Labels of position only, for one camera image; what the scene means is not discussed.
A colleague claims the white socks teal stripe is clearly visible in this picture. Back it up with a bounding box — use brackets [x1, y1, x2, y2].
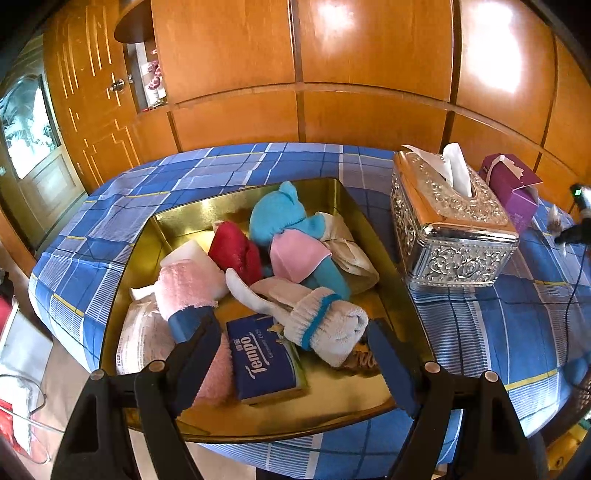
[225, 268, 370, 368]

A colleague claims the purple carton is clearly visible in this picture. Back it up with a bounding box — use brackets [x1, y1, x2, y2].
[479, 152, 544, 234]

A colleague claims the wooden door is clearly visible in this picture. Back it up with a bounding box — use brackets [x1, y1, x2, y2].
[41, 4, 178, 195]

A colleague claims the wicker chair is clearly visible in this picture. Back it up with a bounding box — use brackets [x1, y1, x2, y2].
[542, 369, 591, 457]

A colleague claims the black cable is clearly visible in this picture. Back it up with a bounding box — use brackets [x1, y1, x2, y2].
[409, 244, 585, 384]

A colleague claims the small pink white packet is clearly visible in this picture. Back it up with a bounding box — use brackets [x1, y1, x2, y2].
[157, 261, 234, 407]

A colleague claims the blue tissue packet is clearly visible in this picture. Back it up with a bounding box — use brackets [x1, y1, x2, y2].
[226, 314, 309, 403]

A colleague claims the white tissue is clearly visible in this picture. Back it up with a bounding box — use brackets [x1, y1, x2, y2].
[441, 143, 476, 199]

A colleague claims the white wire rack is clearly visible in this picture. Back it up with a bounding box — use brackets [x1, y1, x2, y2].
[0, 371, 65, 464]

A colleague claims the brown satin scrunchie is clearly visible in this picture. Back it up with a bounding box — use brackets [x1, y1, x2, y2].
[344, 348, 382, 374]

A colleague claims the silver embossed tissue box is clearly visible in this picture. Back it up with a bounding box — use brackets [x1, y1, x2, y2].
[390, 145, 520, 288]

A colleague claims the pink white ornament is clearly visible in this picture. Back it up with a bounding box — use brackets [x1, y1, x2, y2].
[141, 44, 169, 112]

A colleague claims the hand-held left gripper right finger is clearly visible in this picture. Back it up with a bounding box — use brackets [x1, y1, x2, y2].
[367, 318, 539, 480]

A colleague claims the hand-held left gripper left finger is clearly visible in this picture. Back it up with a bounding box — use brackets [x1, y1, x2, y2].
[50, 310, 223, 480]

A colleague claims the gold tray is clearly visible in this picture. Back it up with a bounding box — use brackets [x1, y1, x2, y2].
[99, 176, 435, 444]

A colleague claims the red cloth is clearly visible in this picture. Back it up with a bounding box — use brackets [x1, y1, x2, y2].
[208, 220, 264, 287]

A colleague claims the glass window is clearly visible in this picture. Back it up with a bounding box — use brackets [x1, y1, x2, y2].
[0, 71, 63, 183]

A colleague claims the white plastic packet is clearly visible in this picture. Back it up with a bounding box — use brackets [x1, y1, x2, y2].
[115, 286, 178, 377]

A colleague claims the blue plush toy pink dress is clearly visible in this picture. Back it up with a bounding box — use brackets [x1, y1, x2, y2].
[249, 181, 352, 301]

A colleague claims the blue plaid tablecloth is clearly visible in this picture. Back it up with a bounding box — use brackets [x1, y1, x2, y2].
[28, 142, 591, 464]

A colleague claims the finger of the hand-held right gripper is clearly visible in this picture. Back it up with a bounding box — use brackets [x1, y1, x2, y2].
[554, 223, 591, 246]

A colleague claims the beige cloth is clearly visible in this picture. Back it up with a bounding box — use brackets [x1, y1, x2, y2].
[318, 211, 380, 291]

